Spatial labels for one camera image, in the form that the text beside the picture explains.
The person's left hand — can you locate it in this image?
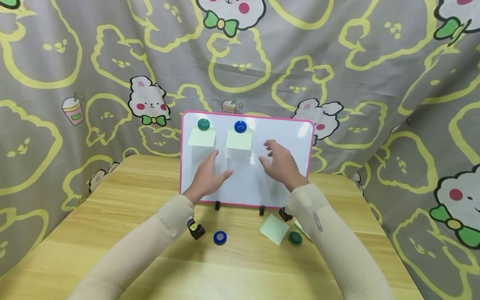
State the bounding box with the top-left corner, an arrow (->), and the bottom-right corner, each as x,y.
182,150 -> 234,205

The person's right hand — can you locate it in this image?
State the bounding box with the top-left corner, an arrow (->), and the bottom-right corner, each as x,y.
258,139 -> 310,193

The person's left forearm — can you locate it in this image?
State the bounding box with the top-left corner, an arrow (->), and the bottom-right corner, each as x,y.
67,193 -> 196,300

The person's right forearm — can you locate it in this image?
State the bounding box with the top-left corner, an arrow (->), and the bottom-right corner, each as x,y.
286,183 -> 395,300

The pink framed whiteboard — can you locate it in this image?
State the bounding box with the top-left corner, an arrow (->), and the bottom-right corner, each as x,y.
180,110 -> 315,217

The pale green sticky note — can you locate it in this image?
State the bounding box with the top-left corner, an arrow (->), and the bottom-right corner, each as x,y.
225,127 -> 253,151
187,127 -> 217,148
259,214 -> 290,246
293,220 -> 313,243

